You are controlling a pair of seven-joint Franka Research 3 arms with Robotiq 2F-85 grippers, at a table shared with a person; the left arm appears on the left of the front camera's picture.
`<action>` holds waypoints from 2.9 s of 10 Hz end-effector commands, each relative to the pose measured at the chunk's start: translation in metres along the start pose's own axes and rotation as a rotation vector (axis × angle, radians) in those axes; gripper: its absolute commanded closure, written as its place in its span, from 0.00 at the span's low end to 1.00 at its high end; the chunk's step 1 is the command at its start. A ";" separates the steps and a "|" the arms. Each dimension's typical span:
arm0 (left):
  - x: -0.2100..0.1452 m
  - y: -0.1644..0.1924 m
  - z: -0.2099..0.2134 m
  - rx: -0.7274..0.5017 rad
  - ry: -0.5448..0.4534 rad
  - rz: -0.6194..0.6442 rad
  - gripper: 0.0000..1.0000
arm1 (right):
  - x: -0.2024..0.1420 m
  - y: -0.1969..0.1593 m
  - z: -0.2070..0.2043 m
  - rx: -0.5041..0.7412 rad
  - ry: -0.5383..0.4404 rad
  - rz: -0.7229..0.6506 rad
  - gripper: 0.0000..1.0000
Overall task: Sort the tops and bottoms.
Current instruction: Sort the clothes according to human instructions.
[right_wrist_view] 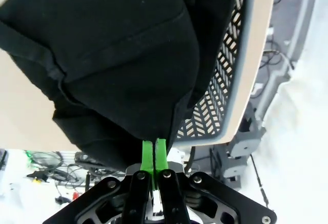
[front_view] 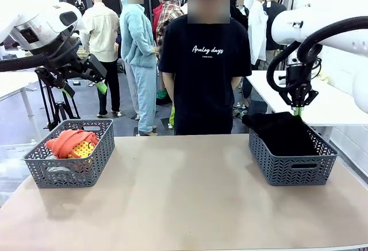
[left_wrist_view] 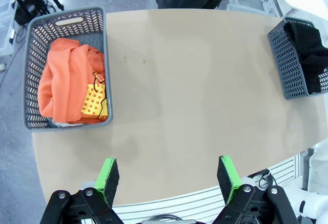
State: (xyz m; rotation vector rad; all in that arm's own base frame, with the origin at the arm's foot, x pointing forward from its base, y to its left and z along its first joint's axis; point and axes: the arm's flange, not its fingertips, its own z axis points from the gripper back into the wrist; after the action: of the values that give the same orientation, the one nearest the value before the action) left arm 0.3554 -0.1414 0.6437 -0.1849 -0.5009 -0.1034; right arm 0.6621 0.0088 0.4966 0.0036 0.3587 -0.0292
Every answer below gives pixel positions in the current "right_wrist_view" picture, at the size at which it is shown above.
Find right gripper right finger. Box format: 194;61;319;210
155;137;277;224

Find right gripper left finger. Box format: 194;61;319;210
42;139;156;224

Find grey plastic lattice basket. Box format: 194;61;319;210
176;0;278;146

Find tangled floor cables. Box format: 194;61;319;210
24;149;128;206

